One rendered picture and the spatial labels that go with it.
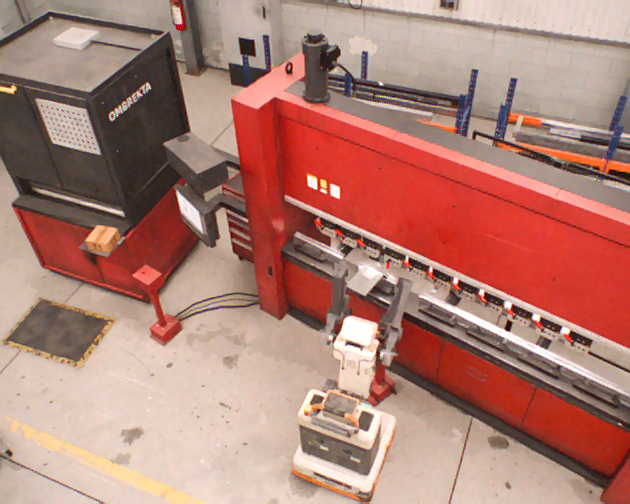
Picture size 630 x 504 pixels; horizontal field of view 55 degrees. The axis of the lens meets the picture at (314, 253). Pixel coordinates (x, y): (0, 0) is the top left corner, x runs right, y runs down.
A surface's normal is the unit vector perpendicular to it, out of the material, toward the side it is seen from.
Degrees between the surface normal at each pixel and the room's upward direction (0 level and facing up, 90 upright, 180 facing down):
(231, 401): 0
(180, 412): 0
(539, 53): 90
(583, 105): 90
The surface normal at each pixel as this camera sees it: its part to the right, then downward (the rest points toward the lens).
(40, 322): -0.03, -0.71
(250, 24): -0.39, 0.66
